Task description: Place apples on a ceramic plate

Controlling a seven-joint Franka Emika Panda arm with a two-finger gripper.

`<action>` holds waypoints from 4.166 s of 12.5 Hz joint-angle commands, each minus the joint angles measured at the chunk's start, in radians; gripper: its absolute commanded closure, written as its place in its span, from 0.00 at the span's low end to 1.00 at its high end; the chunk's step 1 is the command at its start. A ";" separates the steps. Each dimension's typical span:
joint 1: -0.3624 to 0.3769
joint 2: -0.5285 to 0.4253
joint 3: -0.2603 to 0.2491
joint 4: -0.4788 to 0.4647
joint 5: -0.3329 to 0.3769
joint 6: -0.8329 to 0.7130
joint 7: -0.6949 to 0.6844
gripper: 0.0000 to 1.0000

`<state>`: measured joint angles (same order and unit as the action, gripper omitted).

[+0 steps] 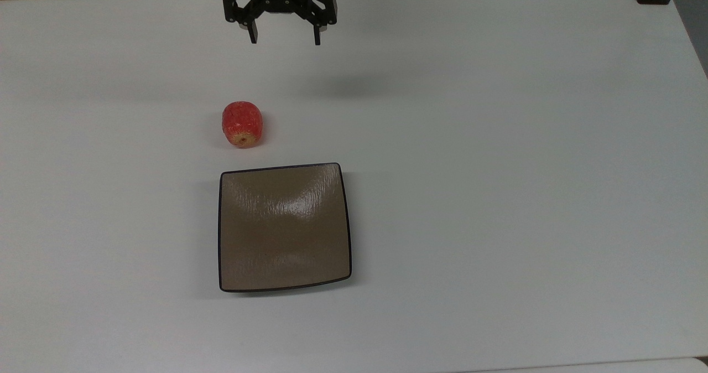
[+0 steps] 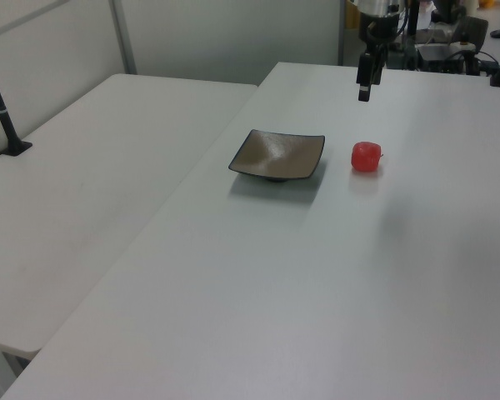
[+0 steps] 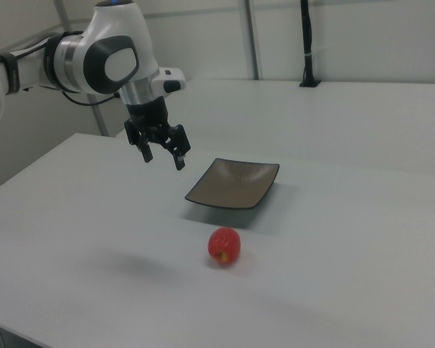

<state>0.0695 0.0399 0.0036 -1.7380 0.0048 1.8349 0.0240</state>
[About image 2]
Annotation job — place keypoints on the black camera stand with band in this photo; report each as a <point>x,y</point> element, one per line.
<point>2,116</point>

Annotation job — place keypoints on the square brown ceramic plate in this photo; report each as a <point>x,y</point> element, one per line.
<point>277,158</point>

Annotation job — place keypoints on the red apple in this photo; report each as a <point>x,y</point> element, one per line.
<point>366,157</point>

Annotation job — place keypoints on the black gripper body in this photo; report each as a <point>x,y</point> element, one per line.
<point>380,28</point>

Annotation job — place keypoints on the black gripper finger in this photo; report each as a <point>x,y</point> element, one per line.
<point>378,66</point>
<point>364,77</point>

